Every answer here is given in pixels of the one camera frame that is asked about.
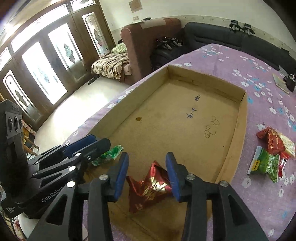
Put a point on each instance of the shallow cardboard box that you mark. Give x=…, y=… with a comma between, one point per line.
x=173, y=104

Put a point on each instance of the green clear candy packet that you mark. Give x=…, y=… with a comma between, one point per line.
x=112, y=153

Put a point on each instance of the wooden stained glass door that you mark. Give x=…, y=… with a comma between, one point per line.
x=76, y=34

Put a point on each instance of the black leather sofa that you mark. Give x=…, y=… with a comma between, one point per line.
x=208, y=34

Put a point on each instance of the brown sofa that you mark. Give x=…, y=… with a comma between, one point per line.
x=138, y=46

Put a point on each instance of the green snack packet white edge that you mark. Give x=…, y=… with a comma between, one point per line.
x=266, y=164

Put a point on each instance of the white red snack packet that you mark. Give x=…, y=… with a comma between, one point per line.
x=282, y=166

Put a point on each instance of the wooden chair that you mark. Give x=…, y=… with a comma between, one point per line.
x=29, y=143

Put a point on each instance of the purple floral tablecloth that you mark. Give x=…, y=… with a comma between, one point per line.
x=231, y=67

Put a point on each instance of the black clamp device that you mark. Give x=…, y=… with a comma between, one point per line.
x=234, y=25
x=248, y=28

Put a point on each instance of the red foil snack packet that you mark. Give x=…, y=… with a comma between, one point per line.
x=269, y=140
x=148, y=187

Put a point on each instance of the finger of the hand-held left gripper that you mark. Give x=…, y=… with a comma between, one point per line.
x=79, y=143
x=97, y=148

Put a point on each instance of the small black device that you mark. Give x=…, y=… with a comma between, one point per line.
x=290, y=83

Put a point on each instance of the dark slippers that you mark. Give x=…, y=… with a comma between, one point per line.
x=92, y=80

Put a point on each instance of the cream snack packet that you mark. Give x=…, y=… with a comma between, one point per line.
x=288, y=143

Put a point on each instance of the brown patterned blanket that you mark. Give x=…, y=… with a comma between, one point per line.
x=108, y=64

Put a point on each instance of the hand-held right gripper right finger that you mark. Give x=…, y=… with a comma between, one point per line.
x=173, y=178

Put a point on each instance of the green pillow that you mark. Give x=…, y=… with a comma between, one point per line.
x=119, y=48

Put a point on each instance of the brown wall panel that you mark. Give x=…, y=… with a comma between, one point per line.
x=134, y=5

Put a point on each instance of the olive green pouch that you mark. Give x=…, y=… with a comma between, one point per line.
x=278, y=82

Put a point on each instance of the black metal tools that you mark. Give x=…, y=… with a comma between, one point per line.
x=168, y=42

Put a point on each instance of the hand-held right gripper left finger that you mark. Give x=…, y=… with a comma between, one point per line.
x=121, y=178

